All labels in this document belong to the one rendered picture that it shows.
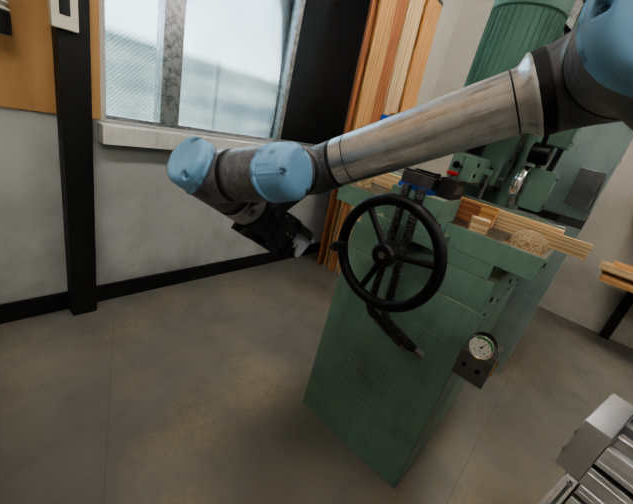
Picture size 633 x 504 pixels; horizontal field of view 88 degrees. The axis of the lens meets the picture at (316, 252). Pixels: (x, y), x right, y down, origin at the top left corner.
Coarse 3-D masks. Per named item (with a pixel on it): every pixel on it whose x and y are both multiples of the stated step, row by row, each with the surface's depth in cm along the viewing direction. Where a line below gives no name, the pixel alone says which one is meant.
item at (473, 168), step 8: (456, 160) 94; (464, 160) 92; (472, 160) 91; (480, 160) 92; (488, 160) 98; (448, 168) 96; (456, 168) 94; (464, 168) 93; (472, 168) 91; (480, 168) 95; (456, 176) 94; (464, 176) 93; (472, 176) 93; (480, 176) 98
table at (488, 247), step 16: (352, 192) 105; (368, 192) 101; (384, 192) 106; (384, 208) 98; (384, 224) 88; (400, 224) 85; (448, 224) 87; (464, 224) 88; (416, 240) 83; (448, 240) 86; (464, 240) 85; (480, 240) 82; (496, 240) 80; (480, 256) 83; (496, 256) 80; (512, 256) 78; (528, 256) 76; (544, 256) 76; (512, 272) 78; (528, 272) 76
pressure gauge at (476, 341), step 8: (472, 336) 80; (480, 336) 79; (488, 336) 79; (472, 344) 81; (480, 344) 80; (488, 344) 78; (496, 344) 79; (472, 352) 81; (480, 352) 80; (488, 352) 79
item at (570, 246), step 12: (504, 216) 92; (504, 228) 92; (516, 228) 90; (528, 228) 88; (540, 228) 87; (552, 240) 85; (564, 240) 84; (576, 240) 82; (564, 252) 84; (576, 252) 82; (588, 252) 81
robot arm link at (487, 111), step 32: (544, 64) 34; (448, 96) 41; (480, 96) 38; (512, 96) 37; (544, 96) 34; (384, 128) 45; (416, 128) 42; (448, 128) 40; (480, 128) 39; (512, 128) 38; (544, 128) 37; (576, 128) 37; (320, 160) 50; (352, 160) 47; (384, 160) 46; (416, 160) 45; (320, 192) 54
